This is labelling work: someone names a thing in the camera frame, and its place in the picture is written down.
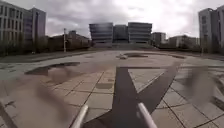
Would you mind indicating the layered grey glass building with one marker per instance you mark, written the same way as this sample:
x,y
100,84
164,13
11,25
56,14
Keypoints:
x,y
120,32

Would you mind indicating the grey stone slab plaza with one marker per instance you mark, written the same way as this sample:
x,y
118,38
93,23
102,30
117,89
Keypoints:
x,y
100,96

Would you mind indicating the dark paving band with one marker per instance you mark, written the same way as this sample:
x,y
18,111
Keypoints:
x,y
126,96

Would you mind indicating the low brown brick building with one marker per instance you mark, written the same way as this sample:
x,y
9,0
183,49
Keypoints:
x,y
71,40

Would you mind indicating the pale pole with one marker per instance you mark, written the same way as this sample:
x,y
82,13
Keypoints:
x,y
64,40

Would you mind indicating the robot's own part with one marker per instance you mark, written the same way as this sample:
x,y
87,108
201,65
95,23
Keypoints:
x,y
80,117
147,116

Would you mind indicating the dark puddle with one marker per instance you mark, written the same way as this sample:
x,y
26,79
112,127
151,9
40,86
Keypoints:
x,y
50,68

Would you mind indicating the low distant building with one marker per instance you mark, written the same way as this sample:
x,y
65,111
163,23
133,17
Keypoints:
x,y
181,41

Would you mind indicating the tall pale office building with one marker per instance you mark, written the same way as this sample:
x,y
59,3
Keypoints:
x,y
16,25

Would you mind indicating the tall grey building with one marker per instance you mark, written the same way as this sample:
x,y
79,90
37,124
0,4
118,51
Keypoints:
x,y
212,28

